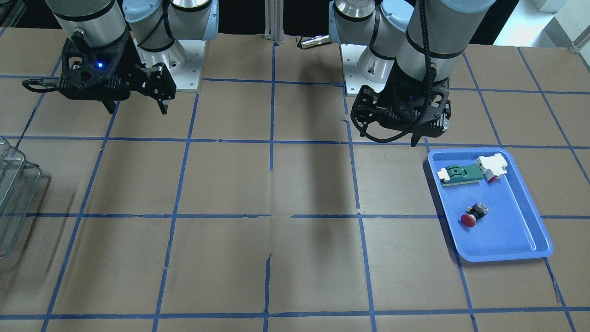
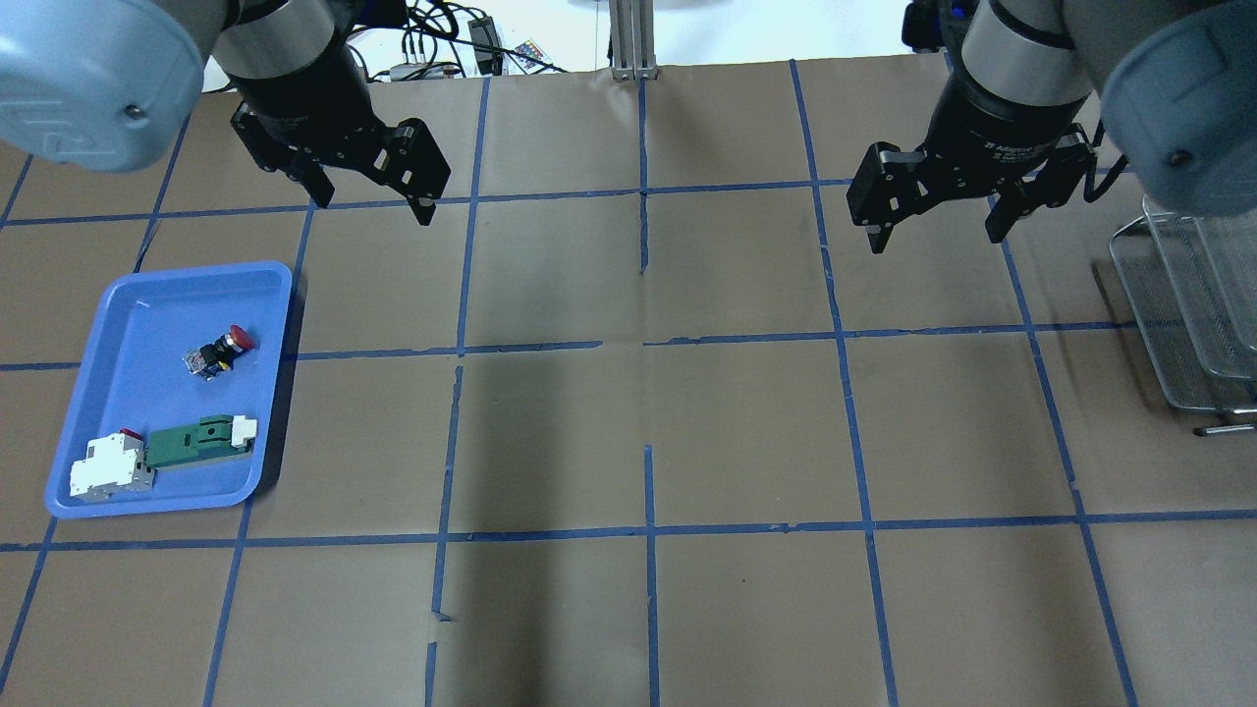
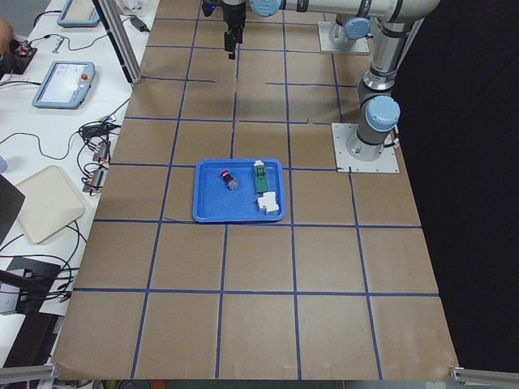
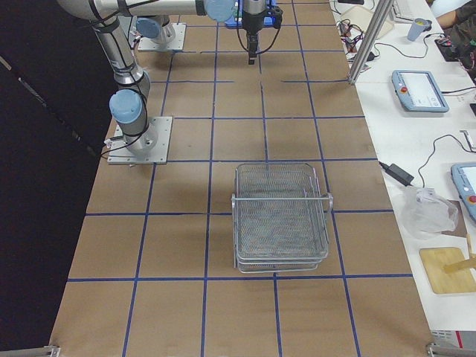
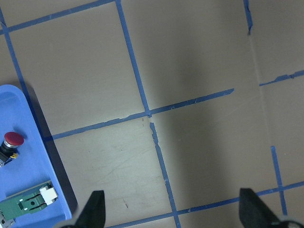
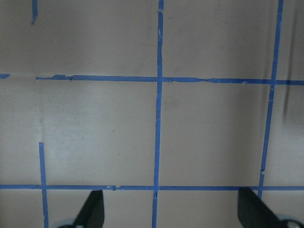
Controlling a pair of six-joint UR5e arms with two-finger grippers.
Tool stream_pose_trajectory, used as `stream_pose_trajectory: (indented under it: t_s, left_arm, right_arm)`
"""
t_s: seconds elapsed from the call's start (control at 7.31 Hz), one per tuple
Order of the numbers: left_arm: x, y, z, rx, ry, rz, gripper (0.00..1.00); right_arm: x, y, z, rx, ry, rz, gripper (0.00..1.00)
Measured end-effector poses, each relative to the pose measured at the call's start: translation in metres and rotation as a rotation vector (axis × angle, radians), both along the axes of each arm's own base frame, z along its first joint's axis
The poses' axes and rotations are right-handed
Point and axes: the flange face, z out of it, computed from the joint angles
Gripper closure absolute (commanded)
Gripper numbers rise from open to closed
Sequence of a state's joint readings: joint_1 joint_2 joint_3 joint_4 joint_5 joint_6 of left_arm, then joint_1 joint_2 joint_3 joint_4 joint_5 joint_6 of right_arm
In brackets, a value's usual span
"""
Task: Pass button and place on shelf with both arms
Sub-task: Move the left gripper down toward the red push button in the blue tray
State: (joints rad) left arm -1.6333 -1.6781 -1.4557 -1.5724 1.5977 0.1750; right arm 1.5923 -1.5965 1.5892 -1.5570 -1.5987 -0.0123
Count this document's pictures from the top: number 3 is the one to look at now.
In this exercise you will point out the person's hand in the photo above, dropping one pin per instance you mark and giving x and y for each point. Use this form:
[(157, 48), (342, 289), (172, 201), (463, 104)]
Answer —
[(6, 36)]

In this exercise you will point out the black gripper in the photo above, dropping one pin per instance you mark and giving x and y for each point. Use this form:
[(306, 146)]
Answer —
[(232, 15)]

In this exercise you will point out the blue plastic tray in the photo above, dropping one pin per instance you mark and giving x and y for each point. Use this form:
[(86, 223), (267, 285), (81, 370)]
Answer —
[(213, 202)]

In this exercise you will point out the near blue teach pendant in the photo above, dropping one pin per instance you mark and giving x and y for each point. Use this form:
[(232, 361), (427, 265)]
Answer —
[(65, 85)]

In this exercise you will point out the left aluminium corner profile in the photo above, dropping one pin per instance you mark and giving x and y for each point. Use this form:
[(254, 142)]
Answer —
[(28, 373)]

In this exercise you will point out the right aluminium corner profile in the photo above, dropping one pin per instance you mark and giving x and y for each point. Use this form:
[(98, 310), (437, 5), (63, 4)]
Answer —
[(484, 377)]

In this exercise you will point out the beige plastic tray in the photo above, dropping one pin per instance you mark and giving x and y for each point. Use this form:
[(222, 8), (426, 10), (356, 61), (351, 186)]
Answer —
[(51, 203)]

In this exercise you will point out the black electronics box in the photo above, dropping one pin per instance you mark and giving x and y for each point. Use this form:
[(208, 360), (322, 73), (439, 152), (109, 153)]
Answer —
[(18, 58)]

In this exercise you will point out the white relay socket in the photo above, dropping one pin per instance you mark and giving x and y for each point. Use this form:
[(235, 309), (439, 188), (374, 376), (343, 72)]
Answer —
[(267, 203)]

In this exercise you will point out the black cable connector bundle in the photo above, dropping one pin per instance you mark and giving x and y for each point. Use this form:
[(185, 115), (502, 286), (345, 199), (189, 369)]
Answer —
[(99, 128)]

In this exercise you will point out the aluminium frame post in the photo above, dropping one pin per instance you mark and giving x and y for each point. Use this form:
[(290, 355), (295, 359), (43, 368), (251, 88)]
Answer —
[(108, 13)]

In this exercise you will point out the green terminal block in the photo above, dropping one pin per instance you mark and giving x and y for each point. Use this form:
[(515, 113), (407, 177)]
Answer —
[(260, 177)]

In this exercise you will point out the black camera stand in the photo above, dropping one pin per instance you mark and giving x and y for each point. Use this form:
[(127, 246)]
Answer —
[(25, 284)]

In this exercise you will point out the brown circuit module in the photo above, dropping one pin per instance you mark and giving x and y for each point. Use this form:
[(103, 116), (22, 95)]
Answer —
[(102, 151), (93, 182)]

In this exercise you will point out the aluminium corner profile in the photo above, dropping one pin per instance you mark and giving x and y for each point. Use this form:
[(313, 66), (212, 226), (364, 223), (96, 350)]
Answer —
[(484, 377), (28, 373)]

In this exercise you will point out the blue teach pendant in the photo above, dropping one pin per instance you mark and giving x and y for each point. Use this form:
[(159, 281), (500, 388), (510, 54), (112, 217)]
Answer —
[(65, 85), (78, 14)]

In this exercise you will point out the lower brown circuit module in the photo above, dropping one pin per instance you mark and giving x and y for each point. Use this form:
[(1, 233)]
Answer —
[(93, 182)]

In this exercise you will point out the red emergency push button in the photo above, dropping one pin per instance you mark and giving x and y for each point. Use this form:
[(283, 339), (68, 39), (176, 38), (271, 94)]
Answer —
[(229, 180)]

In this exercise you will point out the black power adapter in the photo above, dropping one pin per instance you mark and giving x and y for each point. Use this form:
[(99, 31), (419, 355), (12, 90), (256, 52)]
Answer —
[(139, 24)]

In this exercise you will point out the far blue teach pendant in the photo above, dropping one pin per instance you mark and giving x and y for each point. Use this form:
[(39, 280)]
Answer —
[(78, 14)]

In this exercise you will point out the upper brown circuit module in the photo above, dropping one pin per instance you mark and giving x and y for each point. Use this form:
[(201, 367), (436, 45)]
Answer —
[(102, 151)]

